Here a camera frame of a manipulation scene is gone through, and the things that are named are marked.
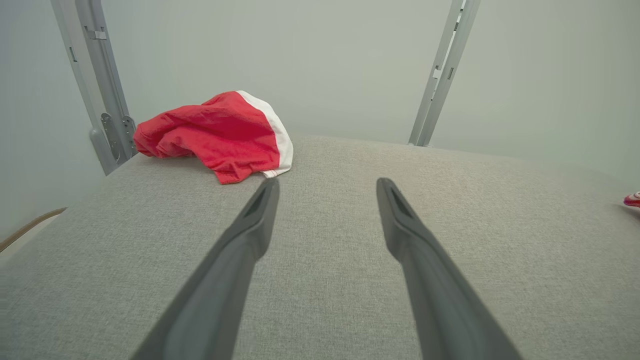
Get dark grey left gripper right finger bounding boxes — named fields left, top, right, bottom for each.
left=376, top=177, right=524, bottom=360

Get red white-striped shorts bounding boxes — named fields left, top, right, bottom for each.
left=133, top=90, right=295, bottom=185

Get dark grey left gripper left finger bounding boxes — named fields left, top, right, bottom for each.
left=131, top=176, right=280, bottom=360

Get grey metal frame post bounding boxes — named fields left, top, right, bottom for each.
left=408, top=0, right=482, bottom=147
left=50, top=0, right=138, bottom=176

